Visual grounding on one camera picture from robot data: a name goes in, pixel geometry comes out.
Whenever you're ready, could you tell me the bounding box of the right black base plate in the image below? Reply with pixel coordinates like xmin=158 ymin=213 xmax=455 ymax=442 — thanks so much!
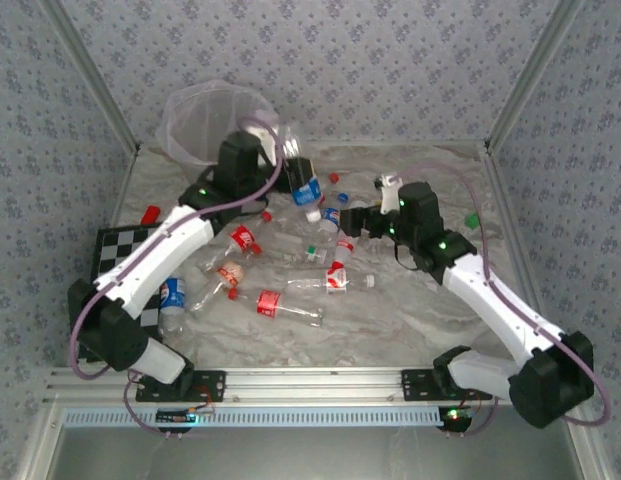
xmin=400 ymin=368 xmax=491 ymax=402

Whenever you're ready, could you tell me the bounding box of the light blue slotted cable duct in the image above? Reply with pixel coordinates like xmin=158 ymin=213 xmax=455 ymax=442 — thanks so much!
xmin=63 ymin=404 xmax=445 ymax=429

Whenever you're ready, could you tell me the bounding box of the blue label Pepsi bottle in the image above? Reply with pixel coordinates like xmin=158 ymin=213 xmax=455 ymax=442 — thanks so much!
xmin=158 ymin=276 xmax=188 ymax=337

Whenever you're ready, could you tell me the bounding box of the left circuit board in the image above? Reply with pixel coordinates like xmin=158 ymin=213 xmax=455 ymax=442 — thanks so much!
xmin=156 ymin=407 xmax=199 ymax=427

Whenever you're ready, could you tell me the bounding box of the aluminium mounting rail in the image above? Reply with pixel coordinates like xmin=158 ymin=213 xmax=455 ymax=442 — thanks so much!
xmin=44 ymin=367 xmax=494 ymax=406

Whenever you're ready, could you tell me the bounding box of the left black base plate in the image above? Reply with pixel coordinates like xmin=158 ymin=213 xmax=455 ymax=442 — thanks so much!
xmin=134 ymin=369 xmax=227 ymax=404

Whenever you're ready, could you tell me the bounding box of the short purple base cable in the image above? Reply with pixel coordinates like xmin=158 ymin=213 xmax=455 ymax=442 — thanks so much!
xmin=122 ymin=380 xmax=186 ymax=440
xmin=442 ymin=397 xmax=499 ymax=437

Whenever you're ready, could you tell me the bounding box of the black and white chessboard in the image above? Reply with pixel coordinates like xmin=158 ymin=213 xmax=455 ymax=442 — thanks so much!
xmin=78 ymin=222 xmax=169 ymax=362

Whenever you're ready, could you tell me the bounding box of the right circuit board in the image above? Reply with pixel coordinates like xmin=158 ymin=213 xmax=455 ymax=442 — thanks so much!
xmin=438 ymin=405 xmax=475 ymax=432

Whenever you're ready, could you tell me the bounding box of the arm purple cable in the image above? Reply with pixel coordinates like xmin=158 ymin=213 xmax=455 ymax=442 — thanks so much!
xmin=68 ymin=115 xmax=287 ymax=382
xmin=392 ymin=160 xmax=614 ymax=427

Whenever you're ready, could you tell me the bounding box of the aluminium side rail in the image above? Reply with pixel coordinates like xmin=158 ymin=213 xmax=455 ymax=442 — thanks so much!
xmin=482 ymin=144 xmax=559 ymax=361

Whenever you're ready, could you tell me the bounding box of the clear bottle green cap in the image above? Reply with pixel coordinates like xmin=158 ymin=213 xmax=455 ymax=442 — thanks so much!
xmin=263 ymin=230 xmax=332 ymax=266

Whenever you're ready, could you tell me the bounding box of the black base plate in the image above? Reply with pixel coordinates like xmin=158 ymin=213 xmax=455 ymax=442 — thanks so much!
xmin=134 ymin=369 xmax=227 ymax=404
xmin=400 ymin=368 xmax=491 ymax=402

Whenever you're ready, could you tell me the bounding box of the blue label white cap bottle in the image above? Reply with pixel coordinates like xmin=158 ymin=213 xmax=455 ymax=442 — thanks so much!
xmin=281 ymin=124 xmax=325 ymax=224

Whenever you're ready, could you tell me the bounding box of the circuit board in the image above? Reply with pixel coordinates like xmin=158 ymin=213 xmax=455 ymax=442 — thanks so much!
xmin=156 ymin=407 xmax=199 ymax=427
xmin=438 ymin=405 xmax=475 ymax=432

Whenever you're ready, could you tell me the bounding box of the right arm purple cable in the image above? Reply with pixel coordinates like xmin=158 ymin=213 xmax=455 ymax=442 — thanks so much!
xmin=392 ymin=160 xmax=614 ymax=427

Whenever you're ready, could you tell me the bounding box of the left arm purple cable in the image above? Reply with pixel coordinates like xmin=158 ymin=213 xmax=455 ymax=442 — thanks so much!
xmin=68 ymin=115 xmax=287 ymax=382

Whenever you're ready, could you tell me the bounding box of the red cap Coca-Cola bottle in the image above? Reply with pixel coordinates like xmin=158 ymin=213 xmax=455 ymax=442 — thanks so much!
xmin=205 ymin=210 xmax=274 ymax=271

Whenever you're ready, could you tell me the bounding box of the blue cap Pepsi bottle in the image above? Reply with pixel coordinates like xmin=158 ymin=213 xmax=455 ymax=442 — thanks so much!
xmin=317 ymin=191 xmax=352 ymax=239

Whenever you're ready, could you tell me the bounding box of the aluminium frame post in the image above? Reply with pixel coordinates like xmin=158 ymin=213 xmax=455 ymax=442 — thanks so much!
xmin=39 ymin=0 xmax=142 ymax=155
xmin=483 ymin=0 xmax=589 ymax=155

